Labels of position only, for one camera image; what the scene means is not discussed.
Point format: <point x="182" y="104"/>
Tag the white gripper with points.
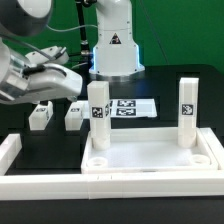
<point x="54" y="82"/>

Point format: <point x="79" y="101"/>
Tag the white desk tabletop tray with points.
<point x="140" y="150"/>

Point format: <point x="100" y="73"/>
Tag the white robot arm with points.
<point x="116" y="55"/>

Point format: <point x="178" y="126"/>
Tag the white U-shaped fence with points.
<point x="109" y="185"/>

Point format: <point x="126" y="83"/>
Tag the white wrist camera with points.
<point x="53" y="54"/>

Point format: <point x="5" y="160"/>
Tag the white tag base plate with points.
<point x="122" y="108"/>

